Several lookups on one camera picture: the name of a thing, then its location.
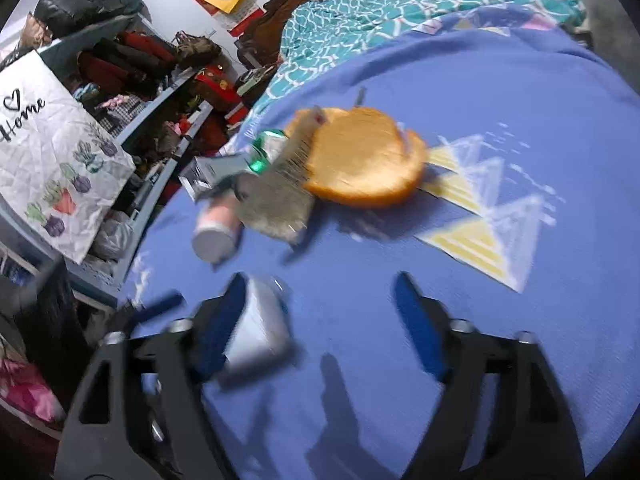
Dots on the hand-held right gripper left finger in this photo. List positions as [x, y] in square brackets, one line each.
[222, 320]

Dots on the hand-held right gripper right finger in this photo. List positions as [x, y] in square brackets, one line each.
[415, 325]

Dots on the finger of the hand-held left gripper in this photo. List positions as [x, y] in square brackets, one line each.
[157, 306]

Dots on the small white box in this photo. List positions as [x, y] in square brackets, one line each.
[262, 325]

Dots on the pink bottle with white cap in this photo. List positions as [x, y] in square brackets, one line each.
[217, 232]

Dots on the silver foil packet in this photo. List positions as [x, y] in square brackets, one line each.
[277, 200]

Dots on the large orange peel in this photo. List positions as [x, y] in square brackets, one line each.
[362, 160]

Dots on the green white packet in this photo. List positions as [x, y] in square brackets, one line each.
[267, 147]

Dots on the thin green stalk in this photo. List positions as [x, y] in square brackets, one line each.
[360, 97]

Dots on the blue bedsheet with triangle print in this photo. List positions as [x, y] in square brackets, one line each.
[400, 260]

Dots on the grey carton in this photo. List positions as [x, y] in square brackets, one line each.
[212, 175]

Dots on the pink plastic bag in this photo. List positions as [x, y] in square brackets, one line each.
[30, 390]

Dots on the white quilted plant-print cover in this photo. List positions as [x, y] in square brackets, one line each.
[45, 160]

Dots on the grey shelf rack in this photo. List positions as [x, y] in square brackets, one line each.
[150, 110]

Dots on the red bag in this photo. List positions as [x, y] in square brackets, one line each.
[217, 87]

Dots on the brown handbag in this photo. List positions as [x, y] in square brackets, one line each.
[197, 50]

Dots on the black bag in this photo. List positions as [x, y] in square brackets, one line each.
[62, 10]

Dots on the teal patterned blanket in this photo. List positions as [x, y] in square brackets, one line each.
[380, 5]

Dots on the red white wall calendar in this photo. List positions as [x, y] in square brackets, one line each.
[245, 17]

